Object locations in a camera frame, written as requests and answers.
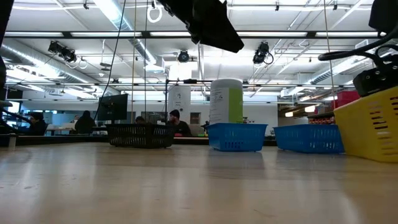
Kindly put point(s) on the yellow slotted plastic basket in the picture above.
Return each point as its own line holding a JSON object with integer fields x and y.
{"x": 360, "y": 130}

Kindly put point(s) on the black aluminium table frame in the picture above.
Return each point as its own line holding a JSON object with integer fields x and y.
{"x": 191, "y": 140}

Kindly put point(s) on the blue slotted plastic basket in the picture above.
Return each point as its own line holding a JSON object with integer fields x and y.
{"x": 308, "y": 138}
{"x": 236, "y": 137}

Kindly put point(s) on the long ceiling light bar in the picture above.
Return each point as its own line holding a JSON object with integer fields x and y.
{"x": 66, "y": 34}

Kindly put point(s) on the black monitor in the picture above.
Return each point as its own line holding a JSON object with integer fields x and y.
{"x": 112, "y": 107}

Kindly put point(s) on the person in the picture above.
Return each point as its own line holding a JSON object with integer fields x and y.
{"x": 182, "y": 127}
{"x": 140, "y": 119}
{"x": 38, "y": 127}
{"x": 85, "y": 124}

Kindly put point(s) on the black ceiling-mounted camera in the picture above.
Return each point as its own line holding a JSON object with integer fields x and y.
{"x": 183, "y": 56}
{"x": 260, "y": 53}
{"x": 62, "y": 51}

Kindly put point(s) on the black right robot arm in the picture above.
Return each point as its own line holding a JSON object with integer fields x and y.
{"x": 385, "y": 15}

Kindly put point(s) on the red storage box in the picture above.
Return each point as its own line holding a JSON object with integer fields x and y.
{"x": 348, "y": 95}
{"x": 340, "y": 104}

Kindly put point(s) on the black slotted plastic basket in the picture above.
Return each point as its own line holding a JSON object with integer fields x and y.
{"x": 140, "y": 135}

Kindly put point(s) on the white green wipes canister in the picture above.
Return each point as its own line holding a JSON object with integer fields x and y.
{"x": 225, "y": 102}

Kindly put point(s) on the small white post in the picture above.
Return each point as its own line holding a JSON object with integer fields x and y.
{"x": 12, "y": 142}

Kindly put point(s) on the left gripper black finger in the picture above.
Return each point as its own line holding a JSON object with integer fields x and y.
{"x": 220, "y": 28}

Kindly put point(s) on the silver ventilation duct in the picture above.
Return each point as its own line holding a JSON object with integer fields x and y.
{"x": 46, "y": 67}

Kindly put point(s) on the dark storage shelf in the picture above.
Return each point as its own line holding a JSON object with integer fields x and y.
{"x": 320, "y": 114}

